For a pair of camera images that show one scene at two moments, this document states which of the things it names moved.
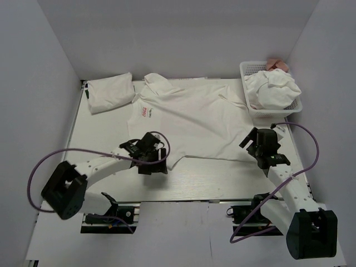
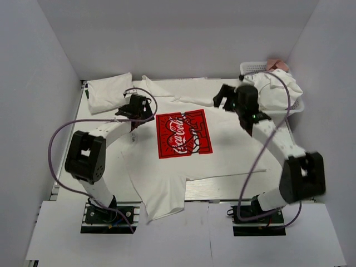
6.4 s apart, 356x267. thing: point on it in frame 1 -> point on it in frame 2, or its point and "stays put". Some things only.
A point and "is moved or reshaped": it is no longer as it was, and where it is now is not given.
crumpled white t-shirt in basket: x=272 y=89 stays put
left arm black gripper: x=161 y=167 -> x=147 y=114
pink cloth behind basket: x=274 y=63 stays put
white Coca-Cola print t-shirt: x=207 y=122 is moved or reshaped
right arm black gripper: x=252 y=136 -> x=227 y=92
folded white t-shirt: x=107 y=92 stays put
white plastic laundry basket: x=248 y=68 stays put
